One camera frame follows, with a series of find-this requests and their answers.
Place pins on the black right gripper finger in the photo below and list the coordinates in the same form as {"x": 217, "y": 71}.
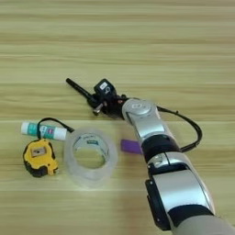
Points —
{"x": 92, "y": 102}
{"x": 95, "y": 95}

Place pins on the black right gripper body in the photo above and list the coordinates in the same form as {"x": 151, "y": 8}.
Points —
{"x": 111, "y": 105}

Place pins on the black marker pen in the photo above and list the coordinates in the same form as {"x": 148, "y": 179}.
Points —
{"x": 76, "y": 86}

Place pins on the clear packing tape roll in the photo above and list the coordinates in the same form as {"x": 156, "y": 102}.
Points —
{"x": 72, "y": 165}

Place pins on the white and green glue stick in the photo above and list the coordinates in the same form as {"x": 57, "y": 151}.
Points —
{"x": 32, "y": 129}

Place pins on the yellow black tape measure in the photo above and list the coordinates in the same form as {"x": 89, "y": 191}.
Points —
{"x": 38, "y": 157}

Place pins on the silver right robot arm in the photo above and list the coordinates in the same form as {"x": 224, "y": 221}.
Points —
{"x": 180, "y": 189}

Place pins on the black box with white label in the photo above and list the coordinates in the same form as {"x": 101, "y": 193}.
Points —
{"x": 104, "y": 88}

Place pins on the purple eraser block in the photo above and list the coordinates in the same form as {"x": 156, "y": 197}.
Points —
{"x": 130, "y": 146}

